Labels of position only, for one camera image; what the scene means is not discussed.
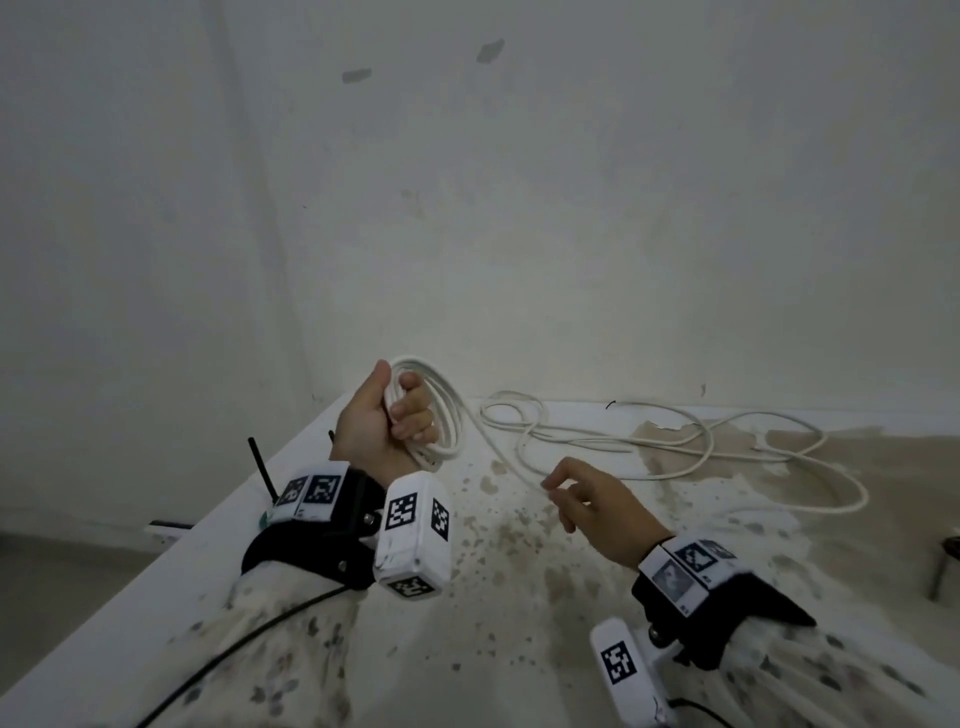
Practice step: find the person's right hand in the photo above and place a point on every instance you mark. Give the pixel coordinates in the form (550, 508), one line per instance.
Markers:
(611, 517)

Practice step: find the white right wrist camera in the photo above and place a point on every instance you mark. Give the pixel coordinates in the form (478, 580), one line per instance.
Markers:
(637, 697)

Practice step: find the black camera lead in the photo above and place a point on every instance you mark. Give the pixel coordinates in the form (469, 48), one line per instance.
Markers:
(247, 634)
(705, 705)

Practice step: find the black wristband with markers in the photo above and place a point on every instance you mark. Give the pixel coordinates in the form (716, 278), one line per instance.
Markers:
(322, 540)
(727, 615)

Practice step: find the person's right forearm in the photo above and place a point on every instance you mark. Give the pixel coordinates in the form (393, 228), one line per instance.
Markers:
(840, 690)

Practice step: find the black left wristband with markers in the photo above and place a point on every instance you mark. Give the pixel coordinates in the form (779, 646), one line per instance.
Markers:
(322, 540)

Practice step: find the black right wristband with markers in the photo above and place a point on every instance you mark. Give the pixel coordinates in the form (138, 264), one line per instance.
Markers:
(727, 615)

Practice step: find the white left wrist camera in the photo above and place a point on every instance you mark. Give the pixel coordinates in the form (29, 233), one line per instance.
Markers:
(409, 555)

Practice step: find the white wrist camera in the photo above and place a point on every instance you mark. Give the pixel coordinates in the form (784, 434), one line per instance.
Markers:
(637, 697)
(409, 555)

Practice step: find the black left camera lead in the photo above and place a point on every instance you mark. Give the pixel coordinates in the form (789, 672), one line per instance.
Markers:
(247, 634)

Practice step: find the person's left forearm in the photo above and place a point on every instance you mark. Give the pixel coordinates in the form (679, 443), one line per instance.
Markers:
(247, 652)

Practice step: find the person's left hand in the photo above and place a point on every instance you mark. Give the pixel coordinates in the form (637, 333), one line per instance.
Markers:
(364, 435)

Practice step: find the black right camera lead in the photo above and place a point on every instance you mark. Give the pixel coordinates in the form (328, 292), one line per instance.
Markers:
(705, 705)

